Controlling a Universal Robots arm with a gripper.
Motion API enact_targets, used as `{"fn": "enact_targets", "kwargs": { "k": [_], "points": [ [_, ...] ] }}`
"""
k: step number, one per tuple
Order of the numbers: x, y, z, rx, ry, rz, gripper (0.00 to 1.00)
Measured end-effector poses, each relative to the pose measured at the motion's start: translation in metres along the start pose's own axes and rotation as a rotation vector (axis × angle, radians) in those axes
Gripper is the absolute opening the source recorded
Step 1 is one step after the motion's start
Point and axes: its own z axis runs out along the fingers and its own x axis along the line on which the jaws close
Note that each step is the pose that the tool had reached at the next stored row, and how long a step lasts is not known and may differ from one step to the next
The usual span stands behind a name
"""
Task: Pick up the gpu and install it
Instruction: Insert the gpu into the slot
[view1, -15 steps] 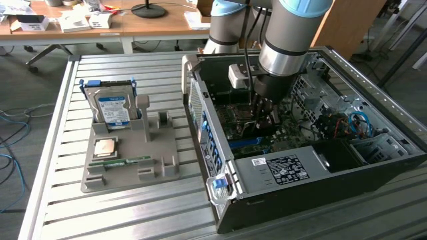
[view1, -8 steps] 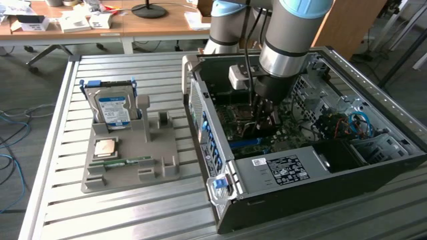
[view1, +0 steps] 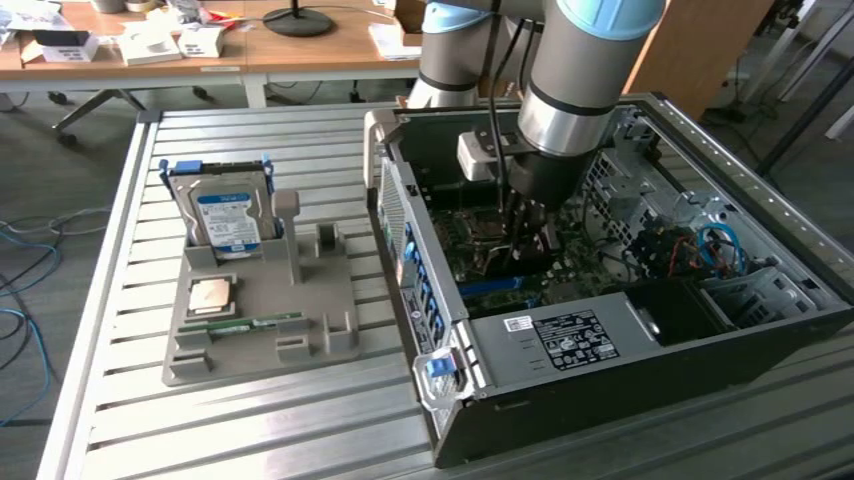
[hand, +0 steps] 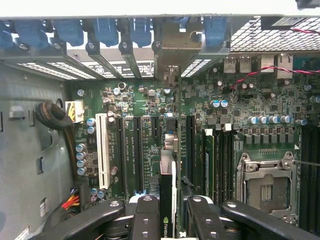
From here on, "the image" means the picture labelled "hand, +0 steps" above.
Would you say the short black expansion slot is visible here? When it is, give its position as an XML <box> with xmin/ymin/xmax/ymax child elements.
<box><xmin>151</xmin><ymin>116</ymin><xmax>160</xmax><ymax>140</ymax></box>

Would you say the metal slot cover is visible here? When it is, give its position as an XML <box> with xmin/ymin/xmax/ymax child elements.
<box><xmin>51</xmin><ymin>42</ymin><xmax>101</xmax><ymax>80</ymax></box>
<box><xmin>84</xmin><ymin>41</ymin><xmax>126</xmax><ymax>80</ymax></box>
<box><xmin>119</xmin><ymin>41</ymin><xmax>142</xmax><ymax>79</ymax></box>

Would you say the blue slot retention clip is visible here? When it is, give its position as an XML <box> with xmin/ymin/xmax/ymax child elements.
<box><xmin>172</xmin><ymin>16</ymin><xmax>188</xmax><ymax>28</ymax></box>
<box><xmin>0</xmin><ymin>21</ymin><xmax>13</xmax><ymax>50</ymax></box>
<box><xmin>93</xmin><ymin>18</ymin><xmax>120</xmax><ymax>47</ymax></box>
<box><xmin>203</xmin><ymin>17</ymin><xmax>228</xmax><ymax>47</ymax></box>
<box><xmin>53</xmin><ymin>19</ymin><xmax>85</xmax><ymax>47</ymax></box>
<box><xmin>14</xmin><ymin>19</ymin><xmax>48</xmax><ymax>50</ymax></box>
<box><xmin>129</xmin><ymin>17</ymin><xmax>153</xmax><ymax>48</ymax></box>

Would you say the green motherboard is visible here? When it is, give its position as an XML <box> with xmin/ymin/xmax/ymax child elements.
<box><xmin>68</xmin><ymin>57</ymin><xmax>320</xmax><ymax>240</ymax></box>

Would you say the black RAM slot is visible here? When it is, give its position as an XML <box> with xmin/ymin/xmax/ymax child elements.
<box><xmin>216</xmin><ymin>132</ymin><xmax>226</xmax><ymax>201</ymax></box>
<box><xmin>225</xmin><ymin>129</ymin><xmax>237</xmax><ymax>201</ymax></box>

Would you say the black sleeved power cable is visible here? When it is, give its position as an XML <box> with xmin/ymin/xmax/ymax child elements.
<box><xmin>34</xmin><ymin>101</ymin><xmax>87</xmax><ymax>213</ymax></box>

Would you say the metal socket locking lever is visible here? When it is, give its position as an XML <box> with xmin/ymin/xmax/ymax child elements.
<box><xmin>292</xmin><ymin>159</ymin><xmax>320</xmax><ymax>168</ymax></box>

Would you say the white PCI expansion slot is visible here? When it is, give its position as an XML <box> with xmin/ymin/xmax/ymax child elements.
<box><xmin>95</xmin><ymin>112</ymin><xmax>111</xmax><ymax>190</ymax></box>

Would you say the red black twisted wire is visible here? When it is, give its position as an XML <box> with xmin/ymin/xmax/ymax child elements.
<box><xmin>228</xmin><ymin>65</ymin><xmax>320</xmax><ymax>91</ymax></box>

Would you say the black case fan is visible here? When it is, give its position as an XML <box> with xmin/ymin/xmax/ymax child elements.
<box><xmin>261</xmin><ymin>16</ymin><xmax>305</xmax><ymax>30</ymax></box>

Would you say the red yellow wire bundle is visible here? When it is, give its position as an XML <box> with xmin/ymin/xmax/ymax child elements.
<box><xmin>61</xmin><ymin>188</ymin><xmax>81</xmax><ymax>211</ymax></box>

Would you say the long black expansion slot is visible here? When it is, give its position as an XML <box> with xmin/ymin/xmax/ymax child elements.
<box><xmin>185</xmin><ymin>114</ymin><xmax>196</xmax><ymax>186</ymax></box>
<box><xmin>132</xmin><ymin>116</ymin><xmax>145</xmax><ymax>196</ymax></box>
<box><xmin>115</xmin><ymin>116</ymin><xmax>126</xmax><ymax>198</ymax></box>

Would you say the white power connector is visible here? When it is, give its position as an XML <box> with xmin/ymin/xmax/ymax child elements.
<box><xmin>65</xmin><ymin>99</ymin><xmax>85</xmax><ymax>124</ymax></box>

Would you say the green RAM stick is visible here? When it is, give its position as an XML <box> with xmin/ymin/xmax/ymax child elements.
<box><xmin>201</xmin><ymin>128</ymin><xmax>216</xmax><ymax>201</ymax></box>

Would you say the metal CPU socket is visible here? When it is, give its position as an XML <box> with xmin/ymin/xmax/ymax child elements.
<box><xmin>236</xmin><ymin>149</ymin><xmax>300</xmax><ymax>223</ymax></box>

